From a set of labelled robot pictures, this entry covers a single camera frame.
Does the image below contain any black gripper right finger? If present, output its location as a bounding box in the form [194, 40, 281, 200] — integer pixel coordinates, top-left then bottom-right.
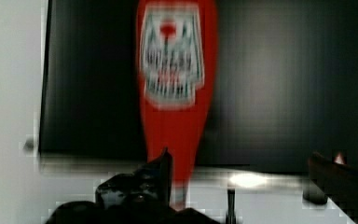
[303, 152, 358, 224]

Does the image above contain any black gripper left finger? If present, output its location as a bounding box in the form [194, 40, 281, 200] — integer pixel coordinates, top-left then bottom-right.
[95, 147, 172, 209]

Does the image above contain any red ketchup bottle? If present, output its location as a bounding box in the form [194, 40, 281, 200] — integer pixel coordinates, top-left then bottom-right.
[136, 0, 218, 210]

